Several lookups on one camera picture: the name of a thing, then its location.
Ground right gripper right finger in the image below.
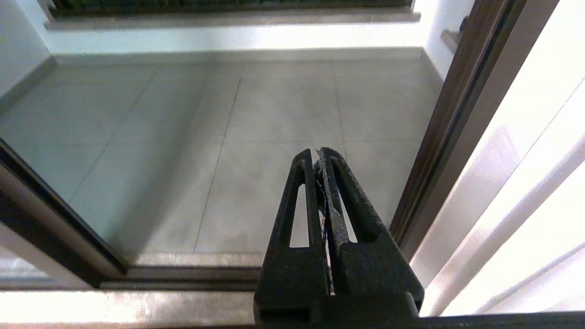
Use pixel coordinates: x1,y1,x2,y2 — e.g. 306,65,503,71
319,147,425,298

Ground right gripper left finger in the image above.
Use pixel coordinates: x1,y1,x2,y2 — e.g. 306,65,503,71
254,148,331,298

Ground brown framed sliding glass door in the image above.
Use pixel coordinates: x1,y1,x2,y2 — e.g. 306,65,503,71
0,137,128,288

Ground brown framed fixed glass door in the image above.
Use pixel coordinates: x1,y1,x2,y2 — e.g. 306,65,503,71
0,192,106,291

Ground short stone balcony sill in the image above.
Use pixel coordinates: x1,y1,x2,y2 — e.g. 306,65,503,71
441,29,460,53

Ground long stone balcony sill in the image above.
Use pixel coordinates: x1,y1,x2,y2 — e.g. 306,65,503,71
45,11,421,32

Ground dark metal balcony railing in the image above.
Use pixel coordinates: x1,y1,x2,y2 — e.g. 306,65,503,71
48,0,414,17

